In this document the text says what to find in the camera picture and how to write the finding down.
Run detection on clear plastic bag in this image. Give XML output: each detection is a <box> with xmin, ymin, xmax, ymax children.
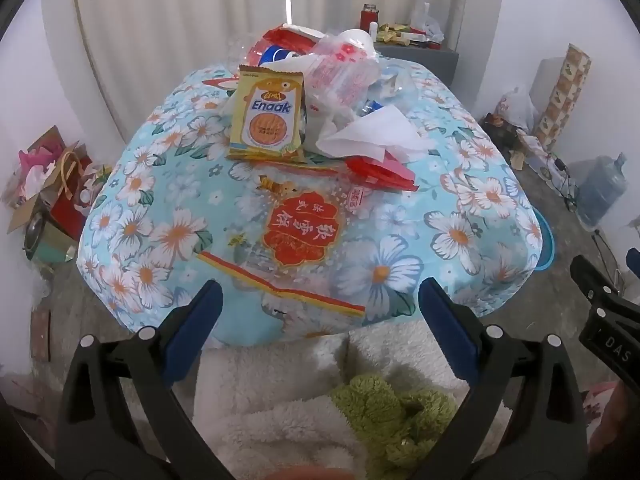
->
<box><xmin>410</xmin><ymin>2</ymin><xmax>445</xmax><ymax>43</ymax></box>

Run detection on dark brown bag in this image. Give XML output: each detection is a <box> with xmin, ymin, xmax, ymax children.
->
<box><xmin>482</xmin><ymin>112</ymin><xmax>526</xmax><ymax>161</ymax></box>

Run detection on red plastic wrapper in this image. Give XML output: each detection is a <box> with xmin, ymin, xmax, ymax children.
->
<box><xmin>345</xmin><ymin>152</ymin><xmax>418</xmax><ymax>192</ymax></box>

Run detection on yellow snack packets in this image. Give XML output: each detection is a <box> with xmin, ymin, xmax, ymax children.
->
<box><xmin>377</xmin><ymin>22</ymin><xmax>426</xmax><ymax>43</ymax></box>

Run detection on white curtain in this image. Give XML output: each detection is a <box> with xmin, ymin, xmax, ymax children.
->
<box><xmin>72</xmin><ymin>0</ymin><xmax>473</xmax><ymax>141</ymax></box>

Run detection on cardboard boxes and gift bags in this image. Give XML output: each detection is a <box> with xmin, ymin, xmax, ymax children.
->
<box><xmin>2</xmin><ymin>125</ymin><xmax>96</xmax><ymax>236</ymax></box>

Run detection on clear bottle with blue cap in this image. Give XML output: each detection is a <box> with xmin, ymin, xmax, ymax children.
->
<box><xmin>362</xmin><ymin>67</ymin><xmax>413</xmax><ymax>113</ymax></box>

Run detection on red gift bag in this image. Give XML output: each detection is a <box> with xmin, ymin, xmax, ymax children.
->
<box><xmin>47</xmin><ymin>142</ymin><xmax>96</xmax><ymax>241</ymax></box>

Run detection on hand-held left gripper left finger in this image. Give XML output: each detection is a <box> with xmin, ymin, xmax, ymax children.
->
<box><xmin>56</xmin><ymin>280</ymin><xmax>236</xmax><ymax>480</ymax></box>

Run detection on white plastic bag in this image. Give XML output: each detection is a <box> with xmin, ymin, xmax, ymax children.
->
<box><xmin>495</xmin><ymin>85</ymin><xmax>538</xmax><ymax>131</ymax></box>

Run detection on red and white snack bag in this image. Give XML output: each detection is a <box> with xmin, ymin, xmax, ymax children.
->
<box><xmin>247</xmin><ymin>24</ymin><xmax>326</xmax><ymax>68</ymax></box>

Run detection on blue and white wrapper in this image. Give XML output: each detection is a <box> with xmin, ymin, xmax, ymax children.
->
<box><xmin>260</xmin><ymin>45</ymin><xmax>306</xmax><ymax>63</ymax></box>

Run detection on blue floral tablecloth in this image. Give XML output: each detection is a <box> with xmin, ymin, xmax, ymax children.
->
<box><xmin>77</xmin><ymin>57</ymin><xmax>546</xmax><ymax>346</ymax></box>

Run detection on blue plastic basket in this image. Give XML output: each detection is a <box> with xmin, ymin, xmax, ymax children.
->
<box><xmin>532</xmin><ymin>210</ymin><xmax>556</xmax><ymax>273</ymax></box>

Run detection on white fleece blanket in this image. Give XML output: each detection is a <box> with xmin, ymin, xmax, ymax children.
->
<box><xmin>192</xmin><ymin>320</ymin><xmax>481</xmax><ymax>480</ymax></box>

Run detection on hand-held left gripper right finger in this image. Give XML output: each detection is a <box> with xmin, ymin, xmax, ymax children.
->
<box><xmin>417</xmin><ymin>277</ymin><xmax>586</xmax><ymax>480</ymax></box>

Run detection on patterned wrapping paper roll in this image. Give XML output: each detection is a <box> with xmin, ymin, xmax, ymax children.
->
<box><xmin>534</xmin><ymin>44</ymin><xmax>592</xmax><ymax>151</ymax></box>

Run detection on yellow biscuit packet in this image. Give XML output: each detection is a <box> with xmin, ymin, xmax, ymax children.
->
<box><xmin>226</xmin><ymin>65</ymin><xmax>307</xmax><ymax>163</ymax></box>

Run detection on large water jug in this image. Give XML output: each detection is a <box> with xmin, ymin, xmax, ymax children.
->
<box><xmin>575</xmin><ymin>152</ymin><xmax>628</xmax><ymax>226</ymax></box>

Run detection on white paper cup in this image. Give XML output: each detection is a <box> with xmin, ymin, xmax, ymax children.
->
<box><xmin>337</xmin><ymin>29</ymin><xmax>373</xmax><ymax>51</ymax></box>

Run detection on white tissue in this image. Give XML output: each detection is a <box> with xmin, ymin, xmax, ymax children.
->
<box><xmin>316</xmin><ymin>106</ymin><xmax>433</xmax><ymax>163</ymax></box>

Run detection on grey cabinet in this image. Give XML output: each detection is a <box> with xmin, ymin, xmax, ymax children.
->
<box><xmin>372</xmin><ymin>40</ymin><xmax>460</xmax><ymax>93</ymax></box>

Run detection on printed paper sheet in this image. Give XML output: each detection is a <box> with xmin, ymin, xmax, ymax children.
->
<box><xmin>517</xmin><ymin>135</ymin><xmax>566</xmax><ymax>181</ymax></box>

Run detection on clear snack bag red label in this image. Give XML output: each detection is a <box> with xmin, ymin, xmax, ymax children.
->
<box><xmin>197</xmin><ymin>160</ymin><xmax>368</xmax><ymax>341</ymax></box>

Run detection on green plush toy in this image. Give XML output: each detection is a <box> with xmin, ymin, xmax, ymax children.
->
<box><xmin>332</xmin><ymin>375</ymin><xmax>458</xmax><ymax>468</ymax></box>

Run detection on clear bag red flower print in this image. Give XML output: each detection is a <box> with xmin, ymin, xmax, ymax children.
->
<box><xmin>302</xmin><ymin>30</ymin><xmax>381</xmax><ymax>126</ymax></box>

